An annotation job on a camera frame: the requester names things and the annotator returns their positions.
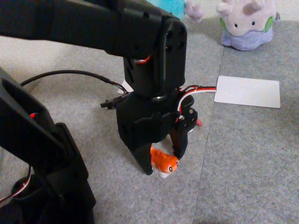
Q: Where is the orange shrimp sushi toy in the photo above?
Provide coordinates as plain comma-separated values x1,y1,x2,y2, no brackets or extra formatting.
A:
150,144,180,179

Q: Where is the red tuna sushi toy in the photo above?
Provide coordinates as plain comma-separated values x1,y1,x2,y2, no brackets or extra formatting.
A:
188,118,204,134

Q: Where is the blue Wooper plush toy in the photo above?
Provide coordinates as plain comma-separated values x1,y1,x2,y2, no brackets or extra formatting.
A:
149,0,205,23

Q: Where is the purple Goomy plush toy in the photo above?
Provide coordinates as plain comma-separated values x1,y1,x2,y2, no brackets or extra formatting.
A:
215,0,281,51

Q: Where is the white rectangular card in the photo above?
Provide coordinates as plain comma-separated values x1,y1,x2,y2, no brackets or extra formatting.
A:
214,75,281,109
117,80,134,94

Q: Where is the grey carpet tile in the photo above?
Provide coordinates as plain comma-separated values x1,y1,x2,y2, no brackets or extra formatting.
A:
193,18,299,224
0,14,225,224

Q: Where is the black gripper camera mount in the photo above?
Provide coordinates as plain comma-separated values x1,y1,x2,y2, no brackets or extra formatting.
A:
100,96,123,111

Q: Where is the red white gripper servo wire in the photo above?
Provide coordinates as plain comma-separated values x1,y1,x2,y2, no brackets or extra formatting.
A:
176,84,218,119

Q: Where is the black camera cable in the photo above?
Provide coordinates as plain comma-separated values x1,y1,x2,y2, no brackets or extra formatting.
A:
19,70,132,97

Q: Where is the red white arm servo wire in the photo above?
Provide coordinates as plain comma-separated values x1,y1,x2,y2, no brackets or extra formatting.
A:
0,165,33,206

